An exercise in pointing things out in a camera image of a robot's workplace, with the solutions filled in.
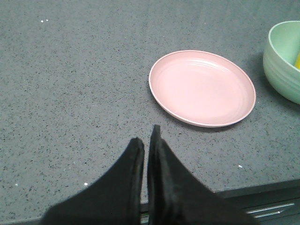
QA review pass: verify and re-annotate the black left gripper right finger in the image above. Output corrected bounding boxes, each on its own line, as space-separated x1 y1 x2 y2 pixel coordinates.
147 125 259 225

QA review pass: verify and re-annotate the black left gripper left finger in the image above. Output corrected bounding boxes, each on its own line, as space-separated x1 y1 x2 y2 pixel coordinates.
41 138 144 225

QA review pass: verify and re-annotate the yellow banana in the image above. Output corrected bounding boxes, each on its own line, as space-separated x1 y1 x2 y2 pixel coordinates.
294 52 300 69

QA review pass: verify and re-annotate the pink plate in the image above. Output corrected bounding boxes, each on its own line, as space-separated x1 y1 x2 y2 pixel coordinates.
149 50 256 128

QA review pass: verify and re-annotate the green ribbed bowl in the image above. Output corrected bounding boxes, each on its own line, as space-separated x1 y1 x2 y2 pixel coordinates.
263 21 300 104

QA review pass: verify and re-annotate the silver drawer handle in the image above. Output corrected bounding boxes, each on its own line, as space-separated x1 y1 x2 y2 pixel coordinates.
247 203 295 218

